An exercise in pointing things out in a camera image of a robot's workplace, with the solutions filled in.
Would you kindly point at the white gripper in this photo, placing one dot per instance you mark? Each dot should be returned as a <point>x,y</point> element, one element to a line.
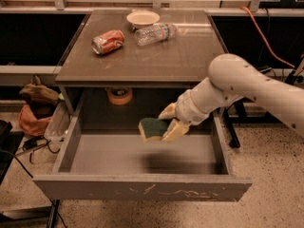
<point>187,109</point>

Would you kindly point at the green and yellow sponge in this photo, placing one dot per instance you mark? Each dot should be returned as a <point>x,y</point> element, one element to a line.
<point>152,129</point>

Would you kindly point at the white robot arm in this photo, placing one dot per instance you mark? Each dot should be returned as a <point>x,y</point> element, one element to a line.
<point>229,79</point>

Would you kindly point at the open grey top drawer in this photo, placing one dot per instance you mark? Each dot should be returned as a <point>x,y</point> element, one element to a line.
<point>104,157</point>

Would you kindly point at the grey cabinet with top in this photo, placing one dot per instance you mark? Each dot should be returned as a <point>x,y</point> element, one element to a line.
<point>157,73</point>

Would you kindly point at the roll of masking tape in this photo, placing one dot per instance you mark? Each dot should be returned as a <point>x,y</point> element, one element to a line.
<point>119,95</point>

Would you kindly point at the black table leg stand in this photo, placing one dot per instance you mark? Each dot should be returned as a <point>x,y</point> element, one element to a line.
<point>242,117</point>

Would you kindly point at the clear plastic water bottle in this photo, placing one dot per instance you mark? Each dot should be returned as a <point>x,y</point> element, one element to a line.
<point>156,33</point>

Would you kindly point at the crushed orange soda can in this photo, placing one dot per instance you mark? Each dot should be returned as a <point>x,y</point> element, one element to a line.
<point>107,42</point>

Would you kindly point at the white paper bowl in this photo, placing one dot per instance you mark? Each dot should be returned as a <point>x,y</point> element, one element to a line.
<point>142,18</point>

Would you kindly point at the clear plastic bag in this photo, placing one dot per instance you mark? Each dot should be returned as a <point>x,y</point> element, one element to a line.
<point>58,125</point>

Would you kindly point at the orange cloth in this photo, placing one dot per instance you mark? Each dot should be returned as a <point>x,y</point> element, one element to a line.
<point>30,124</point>

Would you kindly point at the black stand foot bottom left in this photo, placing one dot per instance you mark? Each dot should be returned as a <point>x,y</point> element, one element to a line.
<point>50,212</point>

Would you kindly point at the black equipment at left edge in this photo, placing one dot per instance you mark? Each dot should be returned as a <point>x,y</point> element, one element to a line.
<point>9,143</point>

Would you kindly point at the black power adapter with cable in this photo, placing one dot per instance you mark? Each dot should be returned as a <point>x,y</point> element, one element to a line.
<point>34,144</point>

